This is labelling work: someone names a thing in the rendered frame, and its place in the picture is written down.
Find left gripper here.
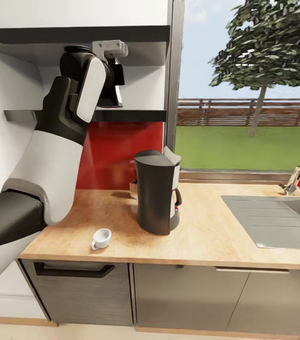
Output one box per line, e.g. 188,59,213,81
103,63,125,88

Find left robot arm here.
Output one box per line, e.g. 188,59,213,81
0,40,128,275

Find bottle of coffee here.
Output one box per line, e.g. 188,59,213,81
96,57,123,109

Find paper coffee filter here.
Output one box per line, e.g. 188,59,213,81
162,146,182,165

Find coffee cup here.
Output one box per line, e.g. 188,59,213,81
91,228,111,250

